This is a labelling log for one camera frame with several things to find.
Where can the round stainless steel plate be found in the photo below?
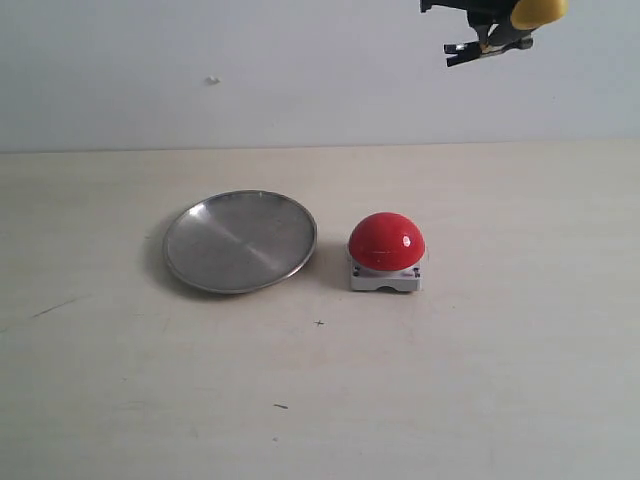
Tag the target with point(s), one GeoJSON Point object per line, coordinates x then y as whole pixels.
{"type": "Point", "coordinates": [239, 242]}

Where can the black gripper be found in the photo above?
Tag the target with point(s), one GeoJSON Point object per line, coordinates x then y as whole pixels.
{"type": "Point", "coordinates": [473, 6]}

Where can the red dome push button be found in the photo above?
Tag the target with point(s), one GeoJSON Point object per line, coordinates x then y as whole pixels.
{"type": "Point", "coordinates": [386, 251]}

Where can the yellow black claw hammer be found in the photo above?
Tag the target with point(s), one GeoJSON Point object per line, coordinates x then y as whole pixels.
{"type": "Point", "coordinates": [500, 33]}

